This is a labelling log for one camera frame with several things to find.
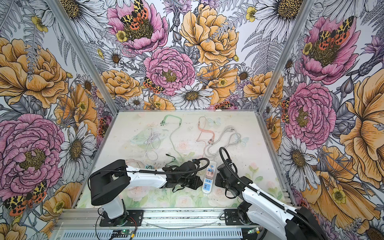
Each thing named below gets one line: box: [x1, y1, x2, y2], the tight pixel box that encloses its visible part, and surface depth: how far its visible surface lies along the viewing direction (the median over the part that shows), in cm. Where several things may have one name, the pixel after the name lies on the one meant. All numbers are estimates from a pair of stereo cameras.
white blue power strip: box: [201, 160, 217, 197], surface depth 83 cm
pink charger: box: [205, 171, 214, 180], surface depth 83 cm
